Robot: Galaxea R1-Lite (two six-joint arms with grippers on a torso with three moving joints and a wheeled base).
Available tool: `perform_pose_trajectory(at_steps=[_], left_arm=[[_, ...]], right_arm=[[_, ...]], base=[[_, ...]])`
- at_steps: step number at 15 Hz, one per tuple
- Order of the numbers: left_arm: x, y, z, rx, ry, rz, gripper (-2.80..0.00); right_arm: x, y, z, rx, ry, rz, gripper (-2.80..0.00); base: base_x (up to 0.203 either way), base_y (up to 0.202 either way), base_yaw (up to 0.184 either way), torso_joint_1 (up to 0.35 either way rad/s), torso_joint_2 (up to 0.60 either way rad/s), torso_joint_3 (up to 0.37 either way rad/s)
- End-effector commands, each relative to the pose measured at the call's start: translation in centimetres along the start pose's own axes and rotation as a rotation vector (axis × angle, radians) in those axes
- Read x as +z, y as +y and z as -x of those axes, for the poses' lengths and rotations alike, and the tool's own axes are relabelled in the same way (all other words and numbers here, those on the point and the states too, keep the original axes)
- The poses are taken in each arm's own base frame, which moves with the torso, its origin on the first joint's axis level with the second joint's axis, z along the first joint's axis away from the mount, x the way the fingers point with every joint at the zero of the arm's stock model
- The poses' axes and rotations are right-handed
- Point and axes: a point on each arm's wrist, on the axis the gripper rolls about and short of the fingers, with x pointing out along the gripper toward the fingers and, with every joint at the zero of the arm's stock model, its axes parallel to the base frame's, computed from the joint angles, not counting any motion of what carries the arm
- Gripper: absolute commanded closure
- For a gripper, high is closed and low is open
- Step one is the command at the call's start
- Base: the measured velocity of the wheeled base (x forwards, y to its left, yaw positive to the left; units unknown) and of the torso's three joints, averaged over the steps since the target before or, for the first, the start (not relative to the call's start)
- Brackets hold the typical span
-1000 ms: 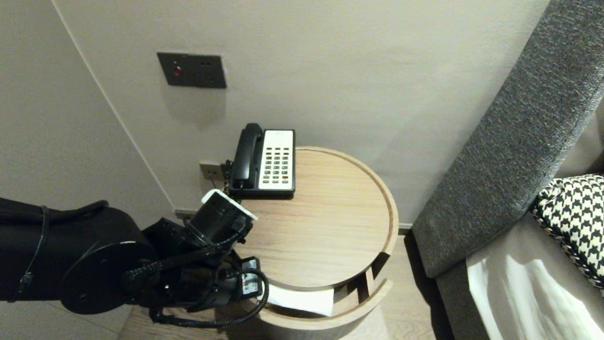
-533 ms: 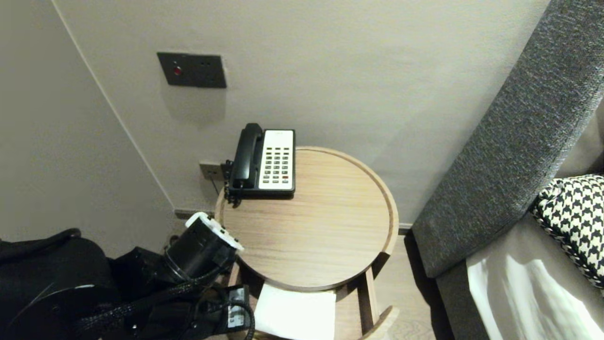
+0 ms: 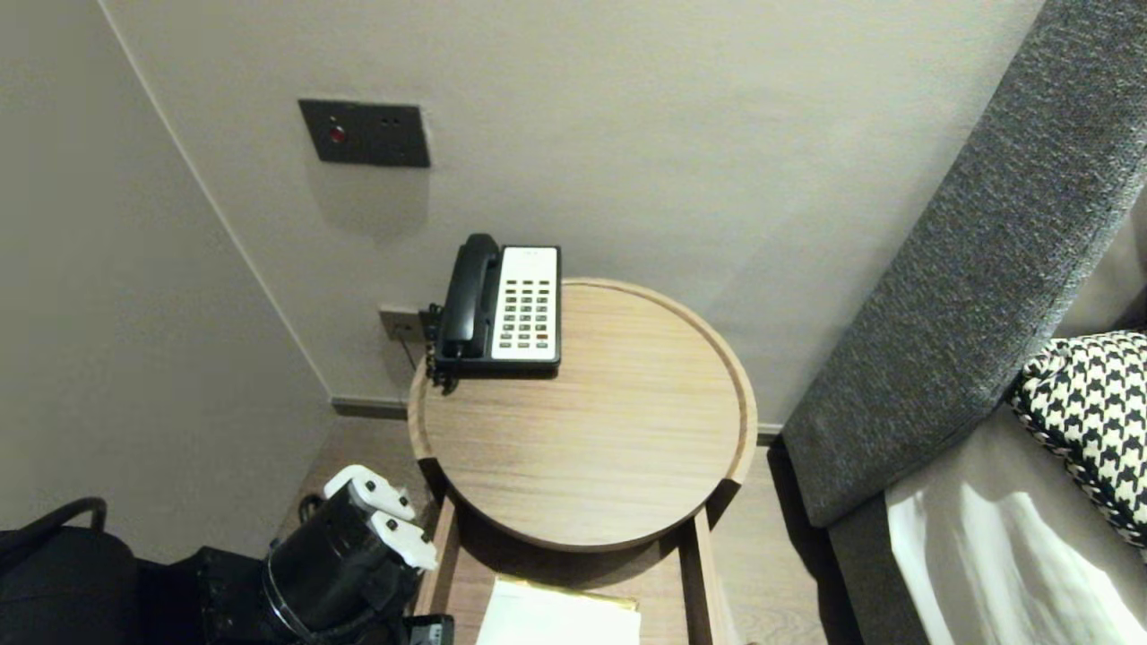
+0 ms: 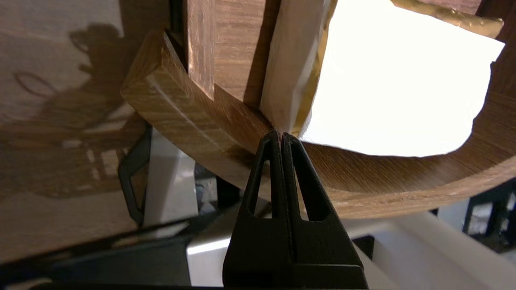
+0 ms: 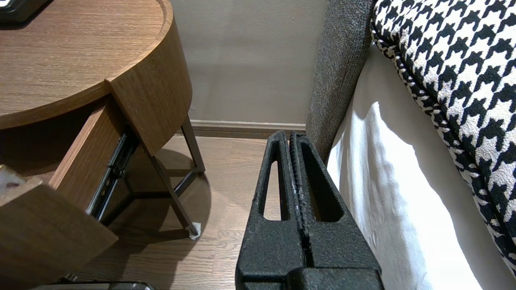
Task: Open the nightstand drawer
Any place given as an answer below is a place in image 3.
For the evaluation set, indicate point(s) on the black-white houndstooth pillow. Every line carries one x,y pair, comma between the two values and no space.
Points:
1093,421

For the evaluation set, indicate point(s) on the grey fabric headboard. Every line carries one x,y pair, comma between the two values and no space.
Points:
968,287

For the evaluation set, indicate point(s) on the white bed sheet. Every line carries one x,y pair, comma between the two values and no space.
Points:
1013,555

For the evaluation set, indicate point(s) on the black telephone handset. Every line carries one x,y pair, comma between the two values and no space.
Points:
468,296

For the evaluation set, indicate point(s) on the brown wall baseboard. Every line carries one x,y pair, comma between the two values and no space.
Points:
372,408

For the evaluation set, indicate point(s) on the black and white telephone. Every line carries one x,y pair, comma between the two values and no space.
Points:
527,305

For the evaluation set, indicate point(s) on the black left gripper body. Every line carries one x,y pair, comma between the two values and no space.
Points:
432,630

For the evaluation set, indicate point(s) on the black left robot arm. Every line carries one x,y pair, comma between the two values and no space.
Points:
332,573

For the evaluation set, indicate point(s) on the white motor end cap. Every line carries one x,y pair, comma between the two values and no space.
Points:
385,515

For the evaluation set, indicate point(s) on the round wooden side table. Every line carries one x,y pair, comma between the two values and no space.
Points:
582,412

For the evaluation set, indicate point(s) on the dark wall switch panel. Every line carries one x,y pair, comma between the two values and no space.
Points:
367,133

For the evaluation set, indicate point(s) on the gold tissue pack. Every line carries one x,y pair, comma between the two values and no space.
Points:
556,618

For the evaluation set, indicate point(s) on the metal wall socket plate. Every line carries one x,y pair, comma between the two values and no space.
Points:
399,324

